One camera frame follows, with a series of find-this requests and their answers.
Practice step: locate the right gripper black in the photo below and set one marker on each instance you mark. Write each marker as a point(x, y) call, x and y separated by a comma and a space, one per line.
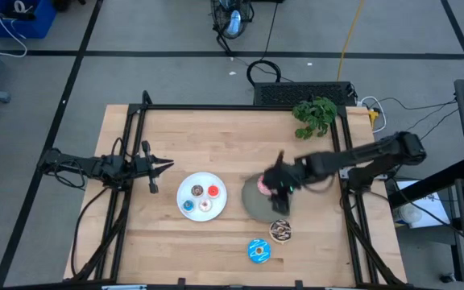
point(290, 175)

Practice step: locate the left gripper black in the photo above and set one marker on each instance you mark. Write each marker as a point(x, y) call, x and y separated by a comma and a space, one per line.
point(145, 167)

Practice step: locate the large pink glazed donut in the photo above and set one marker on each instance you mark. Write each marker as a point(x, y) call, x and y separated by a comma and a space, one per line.
point(262, 187)

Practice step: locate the small chocolate sprinkled donut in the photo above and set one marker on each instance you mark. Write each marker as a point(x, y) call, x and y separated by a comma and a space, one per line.
point(193, 191)

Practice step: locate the large chocolate pink-drizzled donut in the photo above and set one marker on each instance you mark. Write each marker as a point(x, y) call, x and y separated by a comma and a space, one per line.
point(274, 231)

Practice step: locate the small blue sprinkled donut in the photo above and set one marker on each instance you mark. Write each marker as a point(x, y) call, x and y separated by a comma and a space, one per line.
point(185, 205)

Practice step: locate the small red glazed donut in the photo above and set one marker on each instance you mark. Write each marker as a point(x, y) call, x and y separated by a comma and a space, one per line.
point(210, 191)

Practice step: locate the small white sprinkled donut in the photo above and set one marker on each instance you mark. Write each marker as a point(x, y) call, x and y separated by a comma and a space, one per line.
point(201, 205)

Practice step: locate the large blue white-drizzled donut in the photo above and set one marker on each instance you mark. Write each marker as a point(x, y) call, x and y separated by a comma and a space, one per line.
point(252, 251)

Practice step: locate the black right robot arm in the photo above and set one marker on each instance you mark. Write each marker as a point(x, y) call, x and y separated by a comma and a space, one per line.
point(361, 155)

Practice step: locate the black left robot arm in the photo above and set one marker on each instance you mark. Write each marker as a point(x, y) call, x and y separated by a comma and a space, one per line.
point(83, 166)

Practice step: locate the grey-green round plate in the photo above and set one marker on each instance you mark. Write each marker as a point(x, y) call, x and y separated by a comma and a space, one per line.
point(256, 207)

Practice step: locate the white round plate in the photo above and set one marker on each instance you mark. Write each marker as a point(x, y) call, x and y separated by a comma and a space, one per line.
point(201, 177)

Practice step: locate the potted green plant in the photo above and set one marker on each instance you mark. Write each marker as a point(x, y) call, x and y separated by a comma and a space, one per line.
point(316, 114)

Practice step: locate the black mesh computer case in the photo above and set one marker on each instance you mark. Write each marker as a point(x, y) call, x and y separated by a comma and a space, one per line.
point(296, 93)

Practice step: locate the yellow power plug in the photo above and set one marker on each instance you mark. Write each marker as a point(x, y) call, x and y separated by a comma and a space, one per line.
point(373, 116)

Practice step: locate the white cup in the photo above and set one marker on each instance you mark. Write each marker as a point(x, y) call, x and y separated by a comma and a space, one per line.
point(411, 213)

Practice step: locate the black floor fan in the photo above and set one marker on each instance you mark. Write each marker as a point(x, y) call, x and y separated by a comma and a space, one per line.
point(232, 22)

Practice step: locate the white paper sheet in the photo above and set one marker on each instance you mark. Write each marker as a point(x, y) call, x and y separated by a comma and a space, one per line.
point(437, 215)

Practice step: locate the blue plastic bin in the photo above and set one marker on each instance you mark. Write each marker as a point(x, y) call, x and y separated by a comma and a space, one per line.
point(34, 24)

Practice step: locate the black curved corner bracket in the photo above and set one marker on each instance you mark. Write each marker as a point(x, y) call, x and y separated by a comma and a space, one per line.
point(146, 98)

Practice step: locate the black clamp bracket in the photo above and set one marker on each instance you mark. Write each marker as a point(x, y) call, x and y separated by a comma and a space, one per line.
point(181, 283)
point(299, 284)

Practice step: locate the silver aluminium bracket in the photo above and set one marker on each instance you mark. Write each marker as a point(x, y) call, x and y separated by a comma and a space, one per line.
point(123, 287)

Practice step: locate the black desk frame bar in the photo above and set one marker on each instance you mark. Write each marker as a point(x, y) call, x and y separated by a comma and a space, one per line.
point(429, 183)

